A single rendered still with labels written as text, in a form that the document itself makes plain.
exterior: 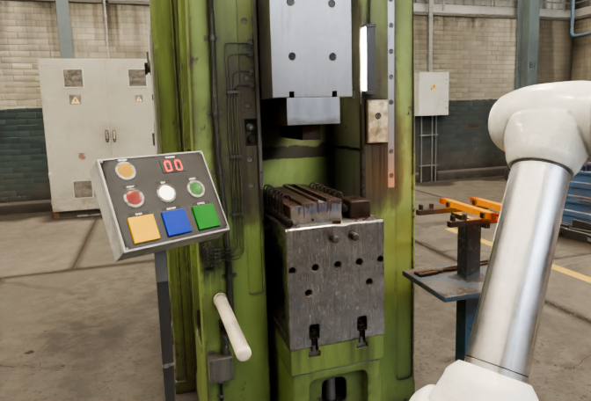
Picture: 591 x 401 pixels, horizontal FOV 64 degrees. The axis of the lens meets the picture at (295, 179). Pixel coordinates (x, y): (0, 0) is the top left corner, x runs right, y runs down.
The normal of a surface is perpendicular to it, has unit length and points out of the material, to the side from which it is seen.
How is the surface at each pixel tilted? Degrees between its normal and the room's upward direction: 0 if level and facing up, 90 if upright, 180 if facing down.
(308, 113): 90
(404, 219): 90
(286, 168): 90
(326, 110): 90
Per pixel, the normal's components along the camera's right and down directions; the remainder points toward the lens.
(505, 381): 0.14, -0.81
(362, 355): 0.30, 0.12
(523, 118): -0.78, -0.28
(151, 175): 0.57, -0.43
